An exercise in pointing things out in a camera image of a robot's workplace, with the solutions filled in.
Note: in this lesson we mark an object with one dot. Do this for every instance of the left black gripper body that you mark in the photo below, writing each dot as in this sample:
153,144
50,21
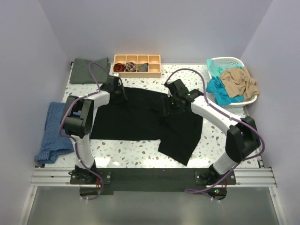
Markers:
120,95

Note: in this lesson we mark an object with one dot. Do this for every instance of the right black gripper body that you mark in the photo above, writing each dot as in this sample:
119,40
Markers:
175,105

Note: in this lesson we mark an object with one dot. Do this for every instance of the black t-shirt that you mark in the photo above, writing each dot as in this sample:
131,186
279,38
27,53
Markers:
141,117

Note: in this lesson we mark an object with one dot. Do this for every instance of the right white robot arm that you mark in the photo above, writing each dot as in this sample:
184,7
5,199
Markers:
241,136

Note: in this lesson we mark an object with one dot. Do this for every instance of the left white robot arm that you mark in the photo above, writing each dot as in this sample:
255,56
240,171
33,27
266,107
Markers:
78,117

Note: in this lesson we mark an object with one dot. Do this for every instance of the red black small item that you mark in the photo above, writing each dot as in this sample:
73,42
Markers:
119,67

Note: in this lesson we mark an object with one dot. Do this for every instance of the wooden compartment tray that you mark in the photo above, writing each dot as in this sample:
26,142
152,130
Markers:
154,61

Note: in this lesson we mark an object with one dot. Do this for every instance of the brown patterned small item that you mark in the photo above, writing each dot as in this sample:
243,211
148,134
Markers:
130,67

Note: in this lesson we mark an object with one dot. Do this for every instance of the dark grey small item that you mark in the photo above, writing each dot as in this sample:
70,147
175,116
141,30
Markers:
142,67

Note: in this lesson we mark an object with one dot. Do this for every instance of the folded grey-green t-shirt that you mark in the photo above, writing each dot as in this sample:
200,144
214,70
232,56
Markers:
81,74

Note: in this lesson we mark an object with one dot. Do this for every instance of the teal t-shirt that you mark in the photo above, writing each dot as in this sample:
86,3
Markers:
216,67

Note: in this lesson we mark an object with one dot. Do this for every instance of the white laundry basket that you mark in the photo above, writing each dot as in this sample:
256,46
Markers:
230,82

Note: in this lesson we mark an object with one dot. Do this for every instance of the tan t-shirt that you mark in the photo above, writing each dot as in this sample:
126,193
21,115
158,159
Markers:
238,82

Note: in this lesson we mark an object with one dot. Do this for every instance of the folded blue t-shirt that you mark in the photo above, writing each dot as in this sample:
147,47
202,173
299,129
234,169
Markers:
53,145

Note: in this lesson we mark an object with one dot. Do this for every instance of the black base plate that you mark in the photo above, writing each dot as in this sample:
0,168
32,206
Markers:
140,180

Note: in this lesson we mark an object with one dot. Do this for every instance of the aluminium rail frame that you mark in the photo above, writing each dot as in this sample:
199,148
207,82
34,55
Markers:
253,200

